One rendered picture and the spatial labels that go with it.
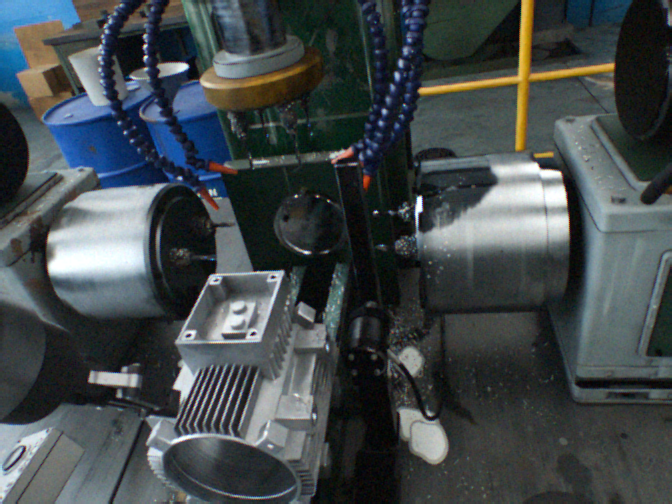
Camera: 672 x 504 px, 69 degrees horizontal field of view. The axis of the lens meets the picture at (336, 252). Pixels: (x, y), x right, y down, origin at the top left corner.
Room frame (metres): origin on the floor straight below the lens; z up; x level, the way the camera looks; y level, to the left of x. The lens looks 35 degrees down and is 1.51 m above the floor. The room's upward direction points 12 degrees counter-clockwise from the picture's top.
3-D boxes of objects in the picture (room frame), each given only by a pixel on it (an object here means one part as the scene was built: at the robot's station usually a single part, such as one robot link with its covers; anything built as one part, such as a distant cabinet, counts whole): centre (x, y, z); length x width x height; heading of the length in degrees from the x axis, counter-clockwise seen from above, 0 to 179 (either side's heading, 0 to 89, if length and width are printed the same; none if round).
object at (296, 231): (0.80, 0.04, 1.01); 0.15 x 0.02 x 0.15; 75
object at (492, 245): (0.62, -0.26, 1.04); 0.41 x 0.25 x 0.25; 75
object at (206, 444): (0.41, 0.14, 1.01); 0.20 x 0.19 x 0.19; 166
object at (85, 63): (2.69, 0.99, 0.99); 0.24 x 0.22 x 0.24; 76
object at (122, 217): (0.80, 0.40, 1.04); 0.37 x 0.25 x 0.25; 75
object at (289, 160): (0.86, 0.02, 0.97); 0.30 x 0.11 x 0.34; 75
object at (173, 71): (2.25, 0.58, 0.93); 0.25 x 0.24 x 0.25; 166
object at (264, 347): (0.45, 0.13, 1.11); 0.12 x 0.11 x 0.07; 166
